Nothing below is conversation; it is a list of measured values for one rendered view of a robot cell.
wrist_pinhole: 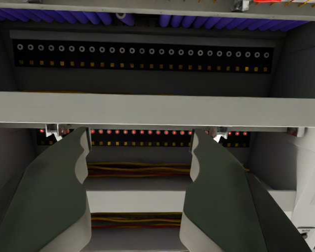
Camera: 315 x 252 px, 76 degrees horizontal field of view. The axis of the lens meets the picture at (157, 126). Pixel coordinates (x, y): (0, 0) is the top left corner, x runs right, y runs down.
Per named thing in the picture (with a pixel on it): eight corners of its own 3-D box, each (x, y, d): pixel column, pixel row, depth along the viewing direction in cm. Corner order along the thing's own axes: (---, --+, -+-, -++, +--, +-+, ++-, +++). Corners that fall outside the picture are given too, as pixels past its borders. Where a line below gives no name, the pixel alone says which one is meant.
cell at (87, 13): (90, 13, 36) (77, -3, 30) (100, 13, 36) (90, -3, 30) (90, 24, 36) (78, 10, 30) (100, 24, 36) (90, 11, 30)
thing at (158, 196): (-20, 191, 37) (-10, 255, 40) (296, 191, 40) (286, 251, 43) (38, 155, 57) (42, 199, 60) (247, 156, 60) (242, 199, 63)
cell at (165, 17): (159, 16, 37) (161, 1, 30) (169, 16, 37) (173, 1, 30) (158, 27, 37) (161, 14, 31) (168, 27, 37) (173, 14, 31)
